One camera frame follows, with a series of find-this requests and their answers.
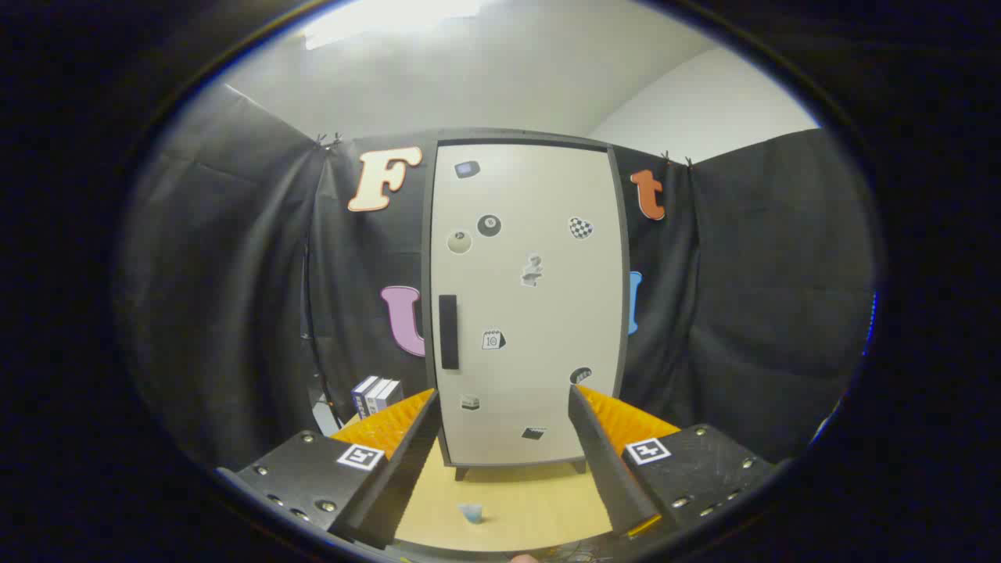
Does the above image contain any black backdrop cloth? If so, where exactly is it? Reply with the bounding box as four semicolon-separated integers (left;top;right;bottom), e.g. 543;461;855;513
117;84;877;470

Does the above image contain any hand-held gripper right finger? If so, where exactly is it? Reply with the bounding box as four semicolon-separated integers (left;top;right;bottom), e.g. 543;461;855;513
567;383;780;540

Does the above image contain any black door handle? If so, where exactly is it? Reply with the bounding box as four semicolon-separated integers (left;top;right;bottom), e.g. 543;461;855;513
440;295;460;370

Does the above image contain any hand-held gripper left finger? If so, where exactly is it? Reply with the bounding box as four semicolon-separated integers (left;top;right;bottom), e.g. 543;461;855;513
215;387;443;550

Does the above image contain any grey cabinet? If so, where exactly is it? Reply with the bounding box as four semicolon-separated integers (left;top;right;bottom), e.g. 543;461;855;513
421;129;633;479

